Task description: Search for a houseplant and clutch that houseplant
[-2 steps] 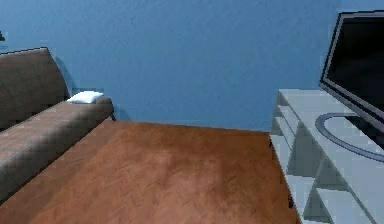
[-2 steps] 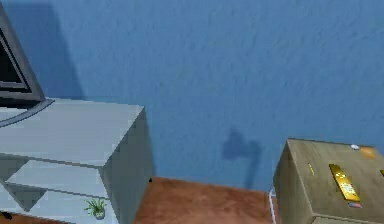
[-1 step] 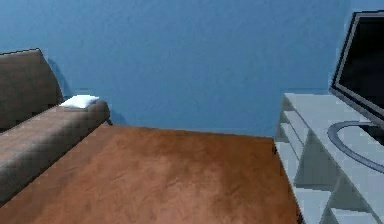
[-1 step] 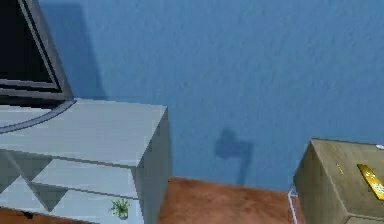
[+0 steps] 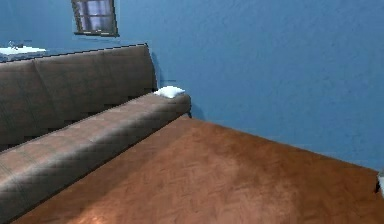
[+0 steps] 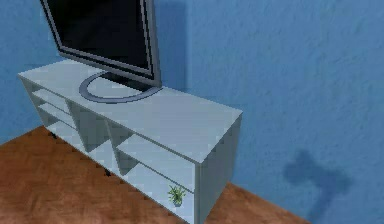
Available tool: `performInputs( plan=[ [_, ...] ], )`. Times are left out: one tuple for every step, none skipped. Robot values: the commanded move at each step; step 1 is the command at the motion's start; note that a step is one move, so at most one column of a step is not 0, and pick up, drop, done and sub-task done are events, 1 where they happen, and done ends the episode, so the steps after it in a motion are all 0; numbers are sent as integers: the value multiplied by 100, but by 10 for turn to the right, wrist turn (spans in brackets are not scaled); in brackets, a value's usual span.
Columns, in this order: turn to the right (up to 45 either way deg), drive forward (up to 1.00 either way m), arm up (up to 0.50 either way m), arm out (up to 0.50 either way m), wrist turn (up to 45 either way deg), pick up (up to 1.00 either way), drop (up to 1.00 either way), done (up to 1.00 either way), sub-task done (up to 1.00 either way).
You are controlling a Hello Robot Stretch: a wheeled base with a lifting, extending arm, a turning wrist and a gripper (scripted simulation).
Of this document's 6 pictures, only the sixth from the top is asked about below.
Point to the small green houseplant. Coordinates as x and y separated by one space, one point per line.
176 195

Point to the pale grey television stand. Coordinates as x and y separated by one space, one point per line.
173 123

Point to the grey flat television set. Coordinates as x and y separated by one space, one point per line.
103 33

